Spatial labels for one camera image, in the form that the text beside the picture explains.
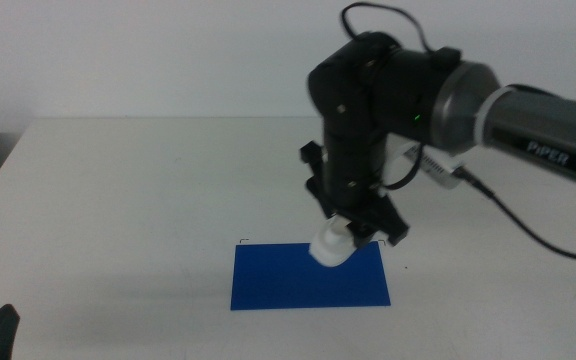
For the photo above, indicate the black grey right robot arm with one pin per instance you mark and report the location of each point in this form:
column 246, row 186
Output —
column 468, row 110

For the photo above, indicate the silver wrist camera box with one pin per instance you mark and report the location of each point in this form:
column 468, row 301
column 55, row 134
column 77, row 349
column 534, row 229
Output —
column 435, row 167

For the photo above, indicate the blue rectangular mat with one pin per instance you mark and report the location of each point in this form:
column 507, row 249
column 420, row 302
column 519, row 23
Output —
column 288, row 282

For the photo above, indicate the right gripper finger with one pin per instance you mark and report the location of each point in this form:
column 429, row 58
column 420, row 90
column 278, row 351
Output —
column 362, row 234
column 331, row 212

